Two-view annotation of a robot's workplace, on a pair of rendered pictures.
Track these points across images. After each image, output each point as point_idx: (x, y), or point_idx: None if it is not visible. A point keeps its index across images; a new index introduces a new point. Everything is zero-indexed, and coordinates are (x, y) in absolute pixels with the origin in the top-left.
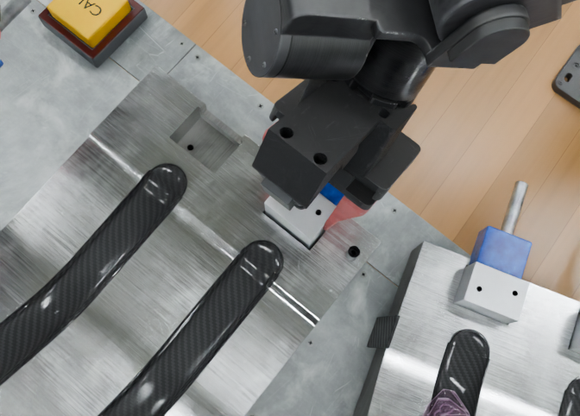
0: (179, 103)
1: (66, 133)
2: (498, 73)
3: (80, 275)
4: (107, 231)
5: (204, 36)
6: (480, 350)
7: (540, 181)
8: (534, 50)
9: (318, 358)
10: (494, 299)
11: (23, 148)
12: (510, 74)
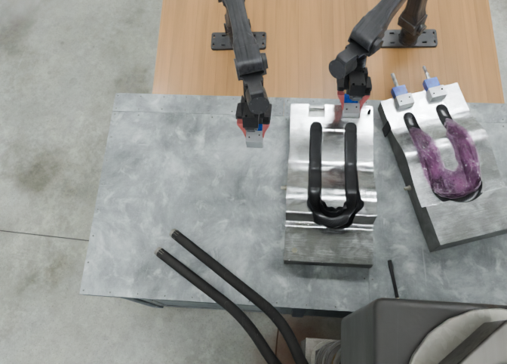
0: (303, 108)
1: (271, 140)
2: None
3: (313, 158)
4: (311, 146)
5: (284, 94)
6: (411, 115)
7: (394, 72)
8: None
9: (376, 147)
10: (406, 100)
11: (264, 151)
12: None
